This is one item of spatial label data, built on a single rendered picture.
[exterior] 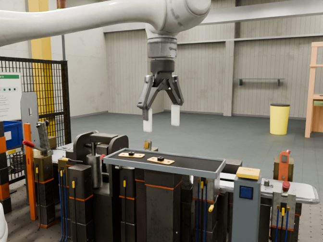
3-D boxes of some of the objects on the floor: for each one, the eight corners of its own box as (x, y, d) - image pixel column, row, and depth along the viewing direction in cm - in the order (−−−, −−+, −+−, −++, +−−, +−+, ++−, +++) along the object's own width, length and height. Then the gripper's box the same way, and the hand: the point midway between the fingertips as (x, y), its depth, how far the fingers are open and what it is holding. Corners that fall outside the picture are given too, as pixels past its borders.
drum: (286, 136, 687) (288, 105, 675) (267, 133, 711) (268, 104, 699) (289, 132, 726) (291, 103, 715) (270, 130, 750) (271, 102, 739)
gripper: (142, 56, 73) (143, 136, 77) (195, 60, 92) (193, 125, 96) (123, 57, 78) (125, 133, 81) (177, 61, 97) (176, 122, 100)
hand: (162, 125), depth 88 cm, fingers open, 13 cm apart
